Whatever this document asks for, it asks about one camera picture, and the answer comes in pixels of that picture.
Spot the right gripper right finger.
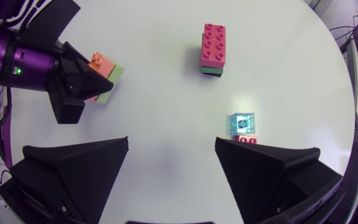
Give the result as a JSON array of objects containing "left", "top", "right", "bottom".
[{"left": 214, "top": 136, "right": 346, "bottom": 224}]

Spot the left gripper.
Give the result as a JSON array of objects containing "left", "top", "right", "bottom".
[{"left": 45, "top": 41, "right": 115, "bottom": 124}]

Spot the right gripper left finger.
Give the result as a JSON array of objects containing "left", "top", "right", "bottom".
[{"left": 0, "top": 136, "right": 129, "bottom": 224}]

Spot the orange toy brick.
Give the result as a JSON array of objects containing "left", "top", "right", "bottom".
[{"left": 85, "top": 52, "right": 117, "bottom": 103}]

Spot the light green toy brick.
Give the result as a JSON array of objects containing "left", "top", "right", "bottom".
[{"left": 94, "top": 63, "right": 126, "bottom": 105}]

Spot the small red toy brick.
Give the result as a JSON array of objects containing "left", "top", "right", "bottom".
[{"left": 234, "top": 134, "right": 258, "bottom": 145}]

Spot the clear blue toy brick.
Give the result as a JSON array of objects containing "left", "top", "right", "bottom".
[{"left": 229, "top": 112, "right": 256, "bottom": 136}]

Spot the dark mat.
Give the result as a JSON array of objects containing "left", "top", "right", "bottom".
[{"left": 0, "top": 105, "right": 14, "bottom": 170}]

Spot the large red toy brick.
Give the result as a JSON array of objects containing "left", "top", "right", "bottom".
[{"left": 200, "top": 23, "right": 227, "bottom": 70}]

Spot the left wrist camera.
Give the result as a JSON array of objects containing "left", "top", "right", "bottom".
[{"left": 19, "top": 0, "right": 81, "bottom": 47}]

